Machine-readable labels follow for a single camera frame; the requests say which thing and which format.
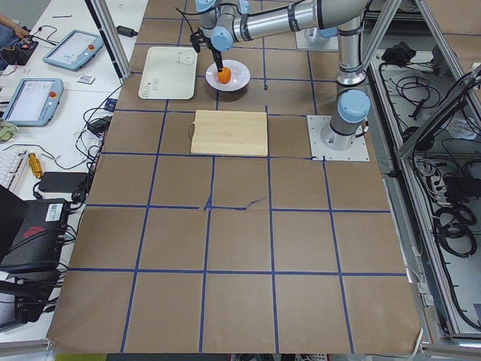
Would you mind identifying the orange fruit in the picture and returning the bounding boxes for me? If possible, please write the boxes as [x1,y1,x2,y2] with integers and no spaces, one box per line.
[217,67,231,84]

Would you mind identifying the black laptop computer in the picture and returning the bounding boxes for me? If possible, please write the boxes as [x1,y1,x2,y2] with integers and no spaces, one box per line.
[1,187,71,274]

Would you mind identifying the white keyboard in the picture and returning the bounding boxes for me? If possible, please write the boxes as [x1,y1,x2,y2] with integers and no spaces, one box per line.
[1,150,29,191]

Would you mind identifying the black power adapter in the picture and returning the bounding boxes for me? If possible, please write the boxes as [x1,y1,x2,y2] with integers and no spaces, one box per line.
[38,171,87,193]

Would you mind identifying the white round plate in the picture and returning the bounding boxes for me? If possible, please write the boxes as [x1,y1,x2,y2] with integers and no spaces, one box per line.
[205,59,250,92]

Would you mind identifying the teach pendant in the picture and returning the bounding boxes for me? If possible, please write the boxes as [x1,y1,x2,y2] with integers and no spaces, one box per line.
[3,78,64,127]
[42,29,104,71]

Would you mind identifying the cream bear tray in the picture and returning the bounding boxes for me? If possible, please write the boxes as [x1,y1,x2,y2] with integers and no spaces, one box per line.
[138,47,198,100]

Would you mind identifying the aluminium frame post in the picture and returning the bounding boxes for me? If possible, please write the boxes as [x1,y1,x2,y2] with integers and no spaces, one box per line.
[84,0,131,80]

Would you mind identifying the bamboo cutting board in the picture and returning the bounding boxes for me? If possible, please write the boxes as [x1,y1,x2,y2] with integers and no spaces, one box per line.
[191,110,268,156]

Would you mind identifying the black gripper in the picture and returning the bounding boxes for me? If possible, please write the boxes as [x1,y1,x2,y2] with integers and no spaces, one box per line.
[189,30,222,72]

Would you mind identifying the near teach pendant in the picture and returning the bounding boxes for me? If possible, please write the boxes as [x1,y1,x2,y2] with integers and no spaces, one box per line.
[3,78,64,127]

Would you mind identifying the far teach pendant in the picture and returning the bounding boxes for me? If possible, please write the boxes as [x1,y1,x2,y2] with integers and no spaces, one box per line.
[42,29,104,71]

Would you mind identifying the gold metal cylinder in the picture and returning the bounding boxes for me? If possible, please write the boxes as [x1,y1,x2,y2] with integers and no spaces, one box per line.
[28,153,44,179]

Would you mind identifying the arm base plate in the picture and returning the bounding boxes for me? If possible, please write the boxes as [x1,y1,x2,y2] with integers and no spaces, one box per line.
[295,27,338,52]
[307,115,370,162]

